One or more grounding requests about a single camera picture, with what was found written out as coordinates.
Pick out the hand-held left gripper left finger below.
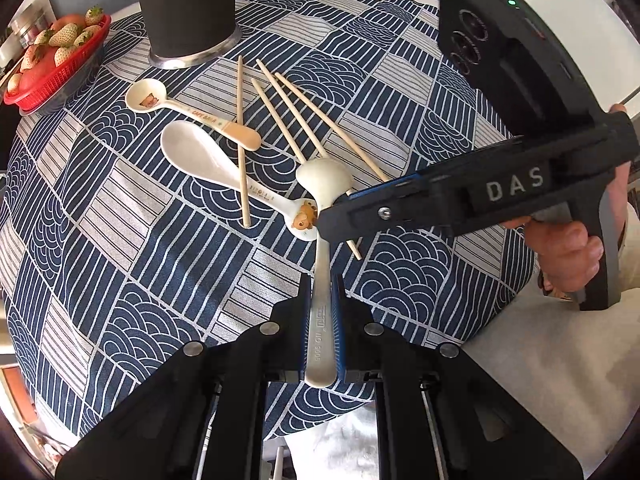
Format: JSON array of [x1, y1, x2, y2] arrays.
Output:
[[55, 274, 312, 480]]

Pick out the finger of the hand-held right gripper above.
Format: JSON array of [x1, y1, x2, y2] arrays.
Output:
[[346, 171, 432, 201], [317, 184, 455, 256]]

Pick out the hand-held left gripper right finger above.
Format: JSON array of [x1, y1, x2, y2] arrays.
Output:
[[332, 274, 586, 480]]

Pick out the plain white ceramic spoon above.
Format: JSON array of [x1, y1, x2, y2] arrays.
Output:
[[295, 157, 353, 389]]

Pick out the bamboo chopstick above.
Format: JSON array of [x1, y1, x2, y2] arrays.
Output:
[[256, 59, 328, 158], [274, 73, 389, 182], [237, 56, 251, 228], [250, 78, 362, 261]]

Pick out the large white cartoon-handle spoon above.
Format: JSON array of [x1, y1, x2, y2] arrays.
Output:
[[160, 120, 322, 242]]

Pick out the small cartoon spoon tan handle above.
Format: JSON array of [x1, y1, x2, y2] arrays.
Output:
[[125, 80, 262, 152]]

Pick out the black cylindrical utensil holder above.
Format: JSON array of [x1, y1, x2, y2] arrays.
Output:
[[131, 0, 241, 70]]

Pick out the person's right hand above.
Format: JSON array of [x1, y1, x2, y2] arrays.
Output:
[[502, 216, 606, 298]]

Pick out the white cabinet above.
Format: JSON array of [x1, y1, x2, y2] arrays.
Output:
[[512, 0, 640, 108]]

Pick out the blue patterned tablecloth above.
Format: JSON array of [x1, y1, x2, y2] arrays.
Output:
[[0, 0, 542, 462]]

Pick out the white trousers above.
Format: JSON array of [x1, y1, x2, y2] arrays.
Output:
[[280, 287, 640, 480]]

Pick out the red plastic basket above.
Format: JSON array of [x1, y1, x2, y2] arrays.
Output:
[[4, 12, 112, 114]]

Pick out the pile of strawberries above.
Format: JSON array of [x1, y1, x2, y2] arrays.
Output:
[[7, 6, 106, 93]]

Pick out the metal canister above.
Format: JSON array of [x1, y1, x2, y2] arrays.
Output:
[[7, 2, 52, 50]]

